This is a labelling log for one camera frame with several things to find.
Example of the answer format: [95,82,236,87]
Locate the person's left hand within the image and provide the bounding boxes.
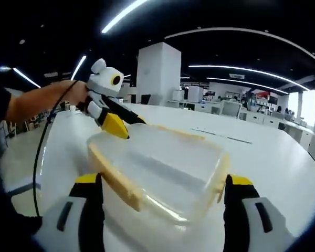
[67,79,92,111]

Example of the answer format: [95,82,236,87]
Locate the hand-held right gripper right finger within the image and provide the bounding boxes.
[223,173,297,252]

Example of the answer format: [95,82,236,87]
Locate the clear storage box yellow latches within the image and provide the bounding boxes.
[86,122,232,227]

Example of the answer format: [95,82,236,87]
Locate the person with face mask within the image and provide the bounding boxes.
[0,86,44,252]

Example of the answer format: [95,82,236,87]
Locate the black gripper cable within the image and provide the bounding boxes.
[32,80,78,219]

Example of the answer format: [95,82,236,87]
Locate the long ceiling light strip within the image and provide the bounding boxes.
[101,0,150,34]

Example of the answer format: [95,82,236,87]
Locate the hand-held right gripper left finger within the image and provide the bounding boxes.
[33,172,106,252]

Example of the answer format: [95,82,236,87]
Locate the white square pillar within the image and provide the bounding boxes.
[136,41,182,107]

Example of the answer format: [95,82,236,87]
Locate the grey office chair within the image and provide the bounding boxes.
[220,101,243,118]

